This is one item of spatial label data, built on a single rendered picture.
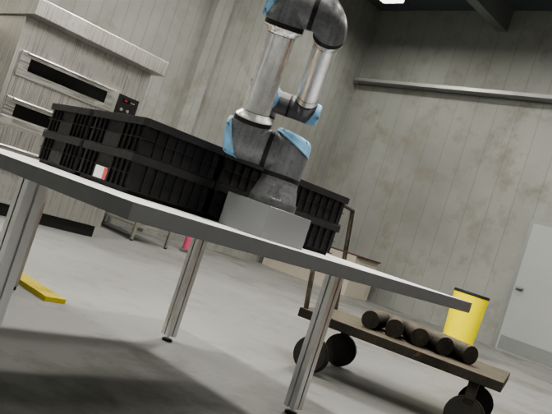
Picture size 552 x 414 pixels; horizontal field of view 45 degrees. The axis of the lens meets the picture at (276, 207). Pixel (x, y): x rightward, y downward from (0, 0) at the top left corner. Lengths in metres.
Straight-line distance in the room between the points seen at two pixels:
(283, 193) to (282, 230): 0.11
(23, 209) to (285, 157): 0.75
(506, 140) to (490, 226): 1.53
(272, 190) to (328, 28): 0.49
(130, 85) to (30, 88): 1.14
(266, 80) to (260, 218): 0.40
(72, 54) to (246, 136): 5.49
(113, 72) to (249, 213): 5.77
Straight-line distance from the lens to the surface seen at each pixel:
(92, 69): 7.50
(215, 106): 11.75
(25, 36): 7.17
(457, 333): 8.46
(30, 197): 1.96
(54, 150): 2.56
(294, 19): 1.95
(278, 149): 1.99
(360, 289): 11.94
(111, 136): 2.18
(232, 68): 11.92
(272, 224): 1.93
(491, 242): 11.86
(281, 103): 2.22
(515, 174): 12.00
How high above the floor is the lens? 0.74
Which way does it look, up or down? 2 degrees up
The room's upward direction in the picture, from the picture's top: 18 degrees clockwise
